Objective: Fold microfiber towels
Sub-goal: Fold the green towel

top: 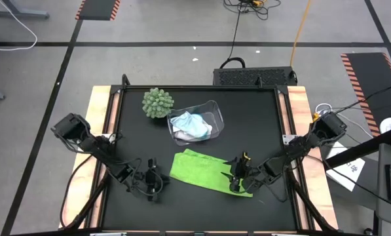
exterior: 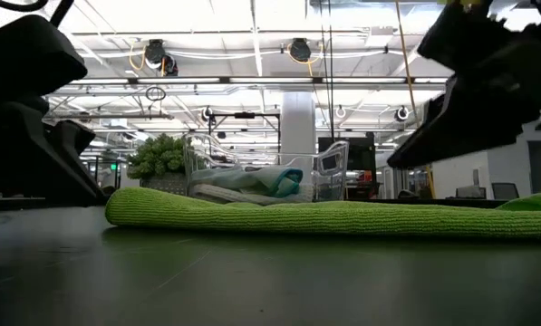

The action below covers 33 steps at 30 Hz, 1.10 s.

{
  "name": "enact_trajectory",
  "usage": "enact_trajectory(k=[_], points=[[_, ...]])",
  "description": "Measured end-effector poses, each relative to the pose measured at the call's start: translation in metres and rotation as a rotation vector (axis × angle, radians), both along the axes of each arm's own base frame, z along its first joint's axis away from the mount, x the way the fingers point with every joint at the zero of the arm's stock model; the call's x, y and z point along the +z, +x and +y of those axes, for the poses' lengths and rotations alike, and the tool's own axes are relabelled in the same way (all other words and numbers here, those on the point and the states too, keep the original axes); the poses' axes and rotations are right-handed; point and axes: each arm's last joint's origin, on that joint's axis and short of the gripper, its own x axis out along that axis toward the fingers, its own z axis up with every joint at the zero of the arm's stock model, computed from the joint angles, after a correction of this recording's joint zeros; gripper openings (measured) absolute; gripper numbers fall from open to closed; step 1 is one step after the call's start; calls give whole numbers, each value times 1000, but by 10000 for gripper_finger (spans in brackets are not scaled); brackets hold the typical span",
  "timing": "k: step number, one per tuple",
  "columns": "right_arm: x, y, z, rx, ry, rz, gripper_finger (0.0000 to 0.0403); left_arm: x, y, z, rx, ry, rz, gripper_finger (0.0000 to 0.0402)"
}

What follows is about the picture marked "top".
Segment clear plastic bin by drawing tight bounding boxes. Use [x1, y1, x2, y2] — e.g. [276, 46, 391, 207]
[166, 100, 225, 147]

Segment yellow cable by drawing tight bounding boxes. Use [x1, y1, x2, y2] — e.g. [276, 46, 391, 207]
[289, 0, 312, 68]

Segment black computer case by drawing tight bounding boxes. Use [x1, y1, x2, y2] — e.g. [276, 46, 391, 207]
[213, 66, 298, 88]

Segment black cable bundle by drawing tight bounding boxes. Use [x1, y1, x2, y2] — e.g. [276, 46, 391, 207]
[223, 0, 282, 21]

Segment black aluminium rig frame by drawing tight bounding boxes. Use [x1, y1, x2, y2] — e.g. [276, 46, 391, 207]
[59, 73, 339, 236]

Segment green spiky artificial plant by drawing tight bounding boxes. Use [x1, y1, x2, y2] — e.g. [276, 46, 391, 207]
[141, 87, 175, 119]

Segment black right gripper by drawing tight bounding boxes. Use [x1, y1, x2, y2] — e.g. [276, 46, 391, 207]
[220, 157, 254, 193]

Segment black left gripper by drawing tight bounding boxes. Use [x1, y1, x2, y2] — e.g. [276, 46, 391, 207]
[144, 158, 170, 203]

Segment white floor cable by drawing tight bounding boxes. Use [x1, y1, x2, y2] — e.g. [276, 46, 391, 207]
[0, 0, 38, 52]

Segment white coiled cable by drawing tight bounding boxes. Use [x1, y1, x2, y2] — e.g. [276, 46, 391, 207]
[314, 102, 333, 114]

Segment black hazard-striped floor mat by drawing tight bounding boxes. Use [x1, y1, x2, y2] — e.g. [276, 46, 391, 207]
[341, 52, 391, 138]
[75, 0, 121, 21]

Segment black power cable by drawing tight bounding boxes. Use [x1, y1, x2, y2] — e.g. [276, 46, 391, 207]
[219, 9, 247, 69]

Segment grey waffle microfiber towel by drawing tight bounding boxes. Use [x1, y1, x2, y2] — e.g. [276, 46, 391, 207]
[174, 129, 213, 142]

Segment white paper sheet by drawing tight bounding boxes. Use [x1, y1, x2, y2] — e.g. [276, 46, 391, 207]
[326, 140, 366, 192]

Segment green microfiber towel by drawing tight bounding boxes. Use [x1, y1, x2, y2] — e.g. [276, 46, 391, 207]
[169, 148, 253, 199]

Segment light blue microfiber towel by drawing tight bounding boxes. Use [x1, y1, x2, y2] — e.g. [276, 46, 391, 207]
[170, 111, 214, 139]

